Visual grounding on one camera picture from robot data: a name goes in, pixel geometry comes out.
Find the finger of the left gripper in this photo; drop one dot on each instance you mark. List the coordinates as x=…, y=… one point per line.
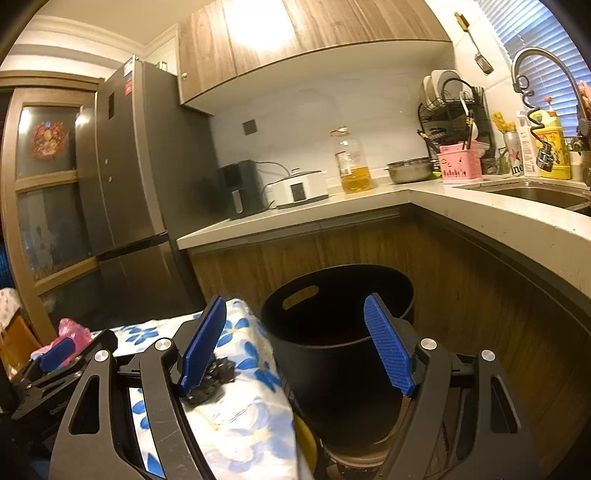
x=60, y=350

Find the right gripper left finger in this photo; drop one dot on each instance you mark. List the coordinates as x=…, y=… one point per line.
x=196, y=342

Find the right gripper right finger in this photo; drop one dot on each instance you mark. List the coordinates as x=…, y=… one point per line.
x=395, y=340

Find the black plastic bag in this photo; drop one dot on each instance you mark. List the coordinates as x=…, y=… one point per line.
x=219, y=371

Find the pink plastic bag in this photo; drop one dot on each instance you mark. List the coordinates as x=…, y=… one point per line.
x=67, y=328

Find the black trash bin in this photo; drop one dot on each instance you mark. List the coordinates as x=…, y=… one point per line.
x=328, y=363

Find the steel kitchen faucet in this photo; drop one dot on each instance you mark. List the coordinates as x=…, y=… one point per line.
x=539, y=72

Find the orange chair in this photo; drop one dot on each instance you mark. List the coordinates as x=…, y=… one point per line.
x=18, y=342

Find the dotted white cloth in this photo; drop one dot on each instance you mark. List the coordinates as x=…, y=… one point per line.
x=10, y=304

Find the wooden lower cabinets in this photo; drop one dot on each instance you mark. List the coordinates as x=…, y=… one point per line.
x=472, y=292

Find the wooden cabinets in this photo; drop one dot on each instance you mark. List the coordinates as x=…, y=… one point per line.
x=472, y=292
x=227, y=39

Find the blue floral tablecloth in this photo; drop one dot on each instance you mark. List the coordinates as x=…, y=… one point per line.
x=246, y=430

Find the cooking oil bottle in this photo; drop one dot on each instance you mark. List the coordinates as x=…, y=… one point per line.
x=354, y=171

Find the steel bowl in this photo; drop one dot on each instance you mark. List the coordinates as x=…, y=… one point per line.
x=411, y=170

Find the white slow cooker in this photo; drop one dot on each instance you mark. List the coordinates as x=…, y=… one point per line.
x=299, y=189

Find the dark steel refrigerator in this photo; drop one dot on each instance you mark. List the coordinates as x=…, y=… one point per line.
x=147, y=175

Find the pink utensil holder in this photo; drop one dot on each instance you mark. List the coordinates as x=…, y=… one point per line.
x=460, y=163

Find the red flower decoration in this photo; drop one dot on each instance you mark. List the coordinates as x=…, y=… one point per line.
x=48, y=140

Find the steel sink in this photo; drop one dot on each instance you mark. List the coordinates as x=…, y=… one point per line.
x=560, y=196

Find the wooden glass door cabinet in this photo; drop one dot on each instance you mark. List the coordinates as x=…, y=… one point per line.
x=43, y=225

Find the white carton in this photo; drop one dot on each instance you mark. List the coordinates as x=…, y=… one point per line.
x=528, y=146

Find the beer can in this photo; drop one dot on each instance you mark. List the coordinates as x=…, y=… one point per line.
x=513, y=147

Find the black dish rack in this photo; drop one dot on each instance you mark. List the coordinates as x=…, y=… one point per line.
x=449, y=109

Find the yellow detergent bottle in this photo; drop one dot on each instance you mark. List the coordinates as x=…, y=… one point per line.
x=553, y=159

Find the hanging spatula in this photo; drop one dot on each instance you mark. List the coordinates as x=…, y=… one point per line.
x=480, y=59

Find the wooden upper cabinets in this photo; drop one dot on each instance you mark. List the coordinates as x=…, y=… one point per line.
x=227, y=39

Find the pink hanging cloth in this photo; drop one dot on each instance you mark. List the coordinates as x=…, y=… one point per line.
x=584, y=90

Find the wall socket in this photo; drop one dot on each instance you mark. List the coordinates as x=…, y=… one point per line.
x=249, y=127

